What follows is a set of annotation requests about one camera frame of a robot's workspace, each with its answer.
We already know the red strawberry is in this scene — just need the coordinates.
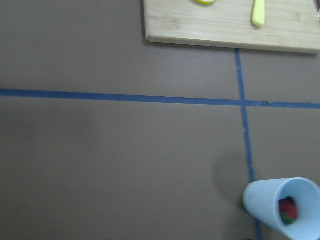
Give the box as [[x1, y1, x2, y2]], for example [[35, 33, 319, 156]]
[[278, 197, 298, 225]]

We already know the light blue plastic cup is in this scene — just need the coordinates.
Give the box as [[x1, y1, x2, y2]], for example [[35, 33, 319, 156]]
[[242, 177, 320, 240]]

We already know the yellow plastic knife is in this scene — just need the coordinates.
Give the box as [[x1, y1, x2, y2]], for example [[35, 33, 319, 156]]
[[251, 0, 266, 28]]

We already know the bamboo cutting board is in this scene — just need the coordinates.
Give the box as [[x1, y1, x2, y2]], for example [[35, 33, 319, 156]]
[[143, 0, 320, 54]]

